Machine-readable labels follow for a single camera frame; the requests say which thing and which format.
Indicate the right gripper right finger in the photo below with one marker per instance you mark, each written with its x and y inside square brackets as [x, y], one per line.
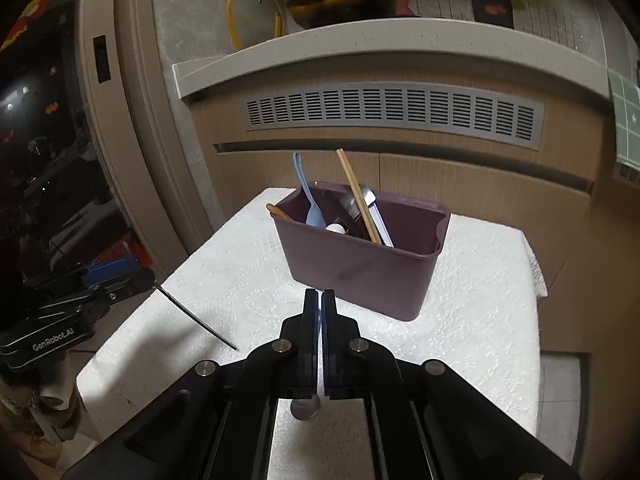
[425, 421]

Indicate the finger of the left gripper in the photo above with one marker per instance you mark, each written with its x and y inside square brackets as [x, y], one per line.
[105, 288]
[112, 270]

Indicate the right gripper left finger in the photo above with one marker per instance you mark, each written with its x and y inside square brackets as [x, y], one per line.
[215, 421]

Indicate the black handled metal spoon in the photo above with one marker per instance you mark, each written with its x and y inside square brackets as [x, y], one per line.
[305, 409]

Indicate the wooden spoon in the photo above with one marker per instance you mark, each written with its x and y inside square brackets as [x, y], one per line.
[277, 212]

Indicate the white plastic spoon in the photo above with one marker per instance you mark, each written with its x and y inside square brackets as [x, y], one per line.
[380, 225]

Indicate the small white ball spoon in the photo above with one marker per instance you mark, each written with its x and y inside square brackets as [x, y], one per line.
[336, 228]

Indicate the blue plastic spoon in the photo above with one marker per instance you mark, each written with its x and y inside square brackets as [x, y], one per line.
[314, 215]

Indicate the wooden chopstick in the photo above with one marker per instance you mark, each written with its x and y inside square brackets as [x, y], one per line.
[358, 196]

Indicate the purple plastic utensil caddy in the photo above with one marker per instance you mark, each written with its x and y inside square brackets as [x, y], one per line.
[389, 280]

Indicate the grey ventilation grille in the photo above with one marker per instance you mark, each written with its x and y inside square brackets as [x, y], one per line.
[423, 106]

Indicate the small right ventilation grille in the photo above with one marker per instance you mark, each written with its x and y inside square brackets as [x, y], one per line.
[626, 174]

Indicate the green white dish towel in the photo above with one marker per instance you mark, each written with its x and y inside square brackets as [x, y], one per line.
[625, 99]

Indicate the grey countertop ledge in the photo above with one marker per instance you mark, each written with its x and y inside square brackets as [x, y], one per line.
[429, 38]

